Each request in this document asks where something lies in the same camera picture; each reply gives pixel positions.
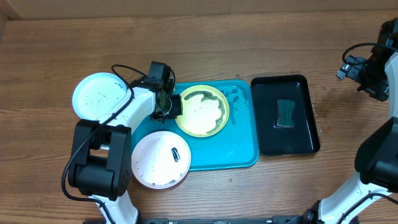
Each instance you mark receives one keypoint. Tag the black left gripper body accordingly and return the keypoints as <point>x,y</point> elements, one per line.
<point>172,107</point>

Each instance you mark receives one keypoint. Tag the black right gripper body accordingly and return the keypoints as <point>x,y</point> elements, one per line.
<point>371,76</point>

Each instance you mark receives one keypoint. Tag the yellow plate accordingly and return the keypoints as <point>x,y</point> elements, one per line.
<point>205,111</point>

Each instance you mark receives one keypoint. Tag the pink-rimmed white plate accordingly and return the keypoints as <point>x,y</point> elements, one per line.
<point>161,160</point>

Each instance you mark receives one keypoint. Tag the green scrubbing sponge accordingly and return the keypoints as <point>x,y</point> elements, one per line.
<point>285,109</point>

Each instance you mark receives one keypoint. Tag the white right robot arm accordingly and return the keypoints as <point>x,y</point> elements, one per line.
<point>375,163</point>

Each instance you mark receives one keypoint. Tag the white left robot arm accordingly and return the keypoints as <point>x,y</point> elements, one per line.
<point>100,165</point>

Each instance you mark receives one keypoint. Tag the teal plastic tray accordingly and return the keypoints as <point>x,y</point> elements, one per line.
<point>234,146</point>

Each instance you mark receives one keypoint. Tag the black rectangular tray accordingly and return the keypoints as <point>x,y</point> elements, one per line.
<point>272,140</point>

